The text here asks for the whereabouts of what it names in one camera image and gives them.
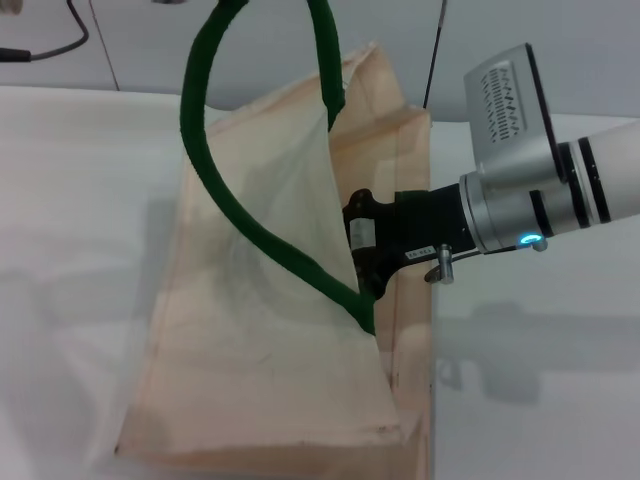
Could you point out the thin black rod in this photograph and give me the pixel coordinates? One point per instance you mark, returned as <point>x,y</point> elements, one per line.
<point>434,55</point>

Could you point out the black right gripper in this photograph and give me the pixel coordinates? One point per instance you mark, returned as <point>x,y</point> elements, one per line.
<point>420,225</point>

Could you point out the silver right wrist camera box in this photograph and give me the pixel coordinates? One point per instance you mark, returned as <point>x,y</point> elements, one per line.
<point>505,115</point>

